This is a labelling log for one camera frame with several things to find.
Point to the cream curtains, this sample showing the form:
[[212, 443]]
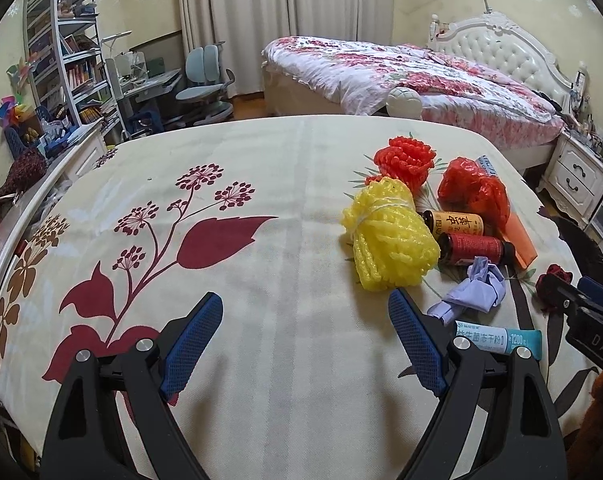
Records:
[[281, 10]]

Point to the red label brown bottle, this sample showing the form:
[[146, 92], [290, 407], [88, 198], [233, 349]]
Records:
[[476, 247]]

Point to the white desk lamp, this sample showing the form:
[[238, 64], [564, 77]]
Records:
[[113, 40]]

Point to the silver blue-print sachet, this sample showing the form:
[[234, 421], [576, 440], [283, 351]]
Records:
[[487, 165]]

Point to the beige round stool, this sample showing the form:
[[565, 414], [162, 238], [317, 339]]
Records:
[[404, 102]]

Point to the white tufted bed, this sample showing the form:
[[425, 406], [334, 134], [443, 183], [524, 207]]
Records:
[[506, 45]]

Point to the colourful pinwheel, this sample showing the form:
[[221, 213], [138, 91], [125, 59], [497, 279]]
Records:
[[11, 110]]

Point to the teal sachet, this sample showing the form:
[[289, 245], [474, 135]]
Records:
[[501, 340]]

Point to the grey study desk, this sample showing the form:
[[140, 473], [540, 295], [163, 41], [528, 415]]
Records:
[[149, 90]]

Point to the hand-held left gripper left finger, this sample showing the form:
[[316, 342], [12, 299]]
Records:
[[191, 345]]

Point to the red plastic mesh bag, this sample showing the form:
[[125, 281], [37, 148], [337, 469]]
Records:
[[474, 195]]

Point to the orange packet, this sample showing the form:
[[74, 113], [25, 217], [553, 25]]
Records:
[[521, 242]]

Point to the purple glove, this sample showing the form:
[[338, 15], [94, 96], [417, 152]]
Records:
[[474, 290]]

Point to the red foam fruit net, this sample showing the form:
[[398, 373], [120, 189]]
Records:
[[404, 160]]

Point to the white bookshelf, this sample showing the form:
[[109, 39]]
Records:
[[76, 70]]

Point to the light blue desk chair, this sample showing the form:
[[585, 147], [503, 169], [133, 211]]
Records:
[[206, 85]]

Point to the white wooden rail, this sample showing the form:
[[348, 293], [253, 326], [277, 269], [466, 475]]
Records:
[[41, 185]]

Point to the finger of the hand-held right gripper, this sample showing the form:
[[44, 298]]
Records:
[[599, 292]]

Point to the yellow label brown bottle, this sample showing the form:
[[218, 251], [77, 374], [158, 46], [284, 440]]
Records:
[[456, 222]]

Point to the white nightstand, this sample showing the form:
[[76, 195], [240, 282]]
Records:
[[571, 175]]

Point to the dark red knitted item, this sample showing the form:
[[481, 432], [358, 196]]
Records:
[[21, 172]]

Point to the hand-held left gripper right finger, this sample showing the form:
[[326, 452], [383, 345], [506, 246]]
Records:
[[416, 340]]

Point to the blue plastic basket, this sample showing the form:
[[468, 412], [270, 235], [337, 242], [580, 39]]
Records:
[[13, 140]]

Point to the yellow foam fruit net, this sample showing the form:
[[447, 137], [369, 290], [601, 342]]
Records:
[[386, 240]]

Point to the pink floral quilt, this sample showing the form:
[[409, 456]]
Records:
[[381, 70]]

